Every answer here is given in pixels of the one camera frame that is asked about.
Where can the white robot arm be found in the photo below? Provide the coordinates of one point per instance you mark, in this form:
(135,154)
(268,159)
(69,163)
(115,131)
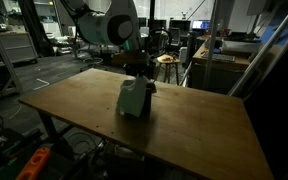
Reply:
(97,30)

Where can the grey mesh office chair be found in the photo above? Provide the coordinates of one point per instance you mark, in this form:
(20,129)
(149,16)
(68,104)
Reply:
(174,36)

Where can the black table leg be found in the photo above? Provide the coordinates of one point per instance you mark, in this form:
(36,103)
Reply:
(49,126)

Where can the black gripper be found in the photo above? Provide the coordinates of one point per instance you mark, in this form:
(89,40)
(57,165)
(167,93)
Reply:
(137,70)

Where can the white computer case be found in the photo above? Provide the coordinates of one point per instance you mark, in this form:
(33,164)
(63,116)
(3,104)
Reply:
(183,53)

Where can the wooden workbench with drawers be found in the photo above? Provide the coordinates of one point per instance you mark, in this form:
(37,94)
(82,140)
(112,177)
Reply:
(217,78)

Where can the blue panel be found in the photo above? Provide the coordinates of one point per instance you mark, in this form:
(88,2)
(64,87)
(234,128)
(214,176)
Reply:
(269,33)

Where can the grey cabinet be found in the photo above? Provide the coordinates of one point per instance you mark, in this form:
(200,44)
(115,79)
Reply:
(17,46)

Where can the black vertical pole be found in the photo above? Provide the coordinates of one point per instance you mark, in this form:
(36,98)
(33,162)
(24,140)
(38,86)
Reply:
(152,10)

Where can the white towel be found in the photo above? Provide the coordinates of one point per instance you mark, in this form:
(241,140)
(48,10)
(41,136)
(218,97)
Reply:
(132,100)

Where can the black computer monitor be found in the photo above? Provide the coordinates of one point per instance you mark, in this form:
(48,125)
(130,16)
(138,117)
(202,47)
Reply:
(160,24)
(180,24)

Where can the dark green case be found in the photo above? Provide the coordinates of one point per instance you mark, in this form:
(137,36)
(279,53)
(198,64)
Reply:
(4,170)

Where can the black mesh basket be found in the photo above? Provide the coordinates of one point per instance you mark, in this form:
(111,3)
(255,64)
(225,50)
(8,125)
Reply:
(148,103)

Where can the small blue object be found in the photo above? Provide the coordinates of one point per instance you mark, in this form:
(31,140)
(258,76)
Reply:
(216,51)

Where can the small drone model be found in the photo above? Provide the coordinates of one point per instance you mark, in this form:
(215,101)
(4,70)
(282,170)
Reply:
(184,15)

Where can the round wooden stool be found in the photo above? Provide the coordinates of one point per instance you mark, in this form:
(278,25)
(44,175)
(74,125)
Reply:
(167,60)

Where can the silver metal tripod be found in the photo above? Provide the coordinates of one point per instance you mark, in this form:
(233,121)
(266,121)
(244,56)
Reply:
(265,50)

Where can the white keyboard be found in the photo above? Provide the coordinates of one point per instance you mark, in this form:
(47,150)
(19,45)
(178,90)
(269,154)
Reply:
(219,57)

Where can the black office chair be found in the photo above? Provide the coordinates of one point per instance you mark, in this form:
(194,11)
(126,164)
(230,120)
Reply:
(159,41)

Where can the black equipment case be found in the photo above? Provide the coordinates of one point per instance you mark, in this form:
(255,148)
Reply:
(14,140)

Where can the monitor with blue screen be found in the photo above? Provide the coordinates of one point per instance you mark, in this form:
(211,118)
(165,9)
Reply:
(201,24)

